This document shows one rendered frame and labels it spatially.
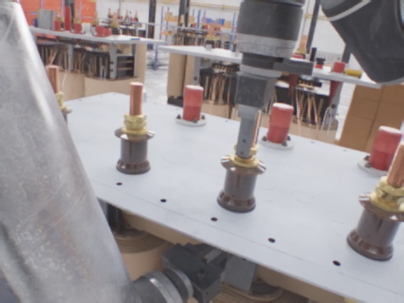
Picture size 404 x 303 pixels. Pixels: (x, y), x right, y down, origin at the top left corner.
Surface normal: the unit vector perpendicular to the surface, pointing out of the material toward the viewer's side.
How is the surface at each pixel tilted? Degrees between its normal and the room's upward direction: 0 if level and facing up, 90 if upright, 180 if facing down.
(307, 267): 11
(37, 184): 75
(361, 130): 90
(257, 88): 90
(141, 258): 90
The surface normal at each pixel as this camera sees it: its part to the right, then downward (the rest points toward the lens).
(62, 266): 0.58, 0.18
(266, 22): -0.22, 0.34
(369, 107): -0.44, 0.29
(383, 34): -0.84, 0.50
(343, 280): 0.04, -0.85
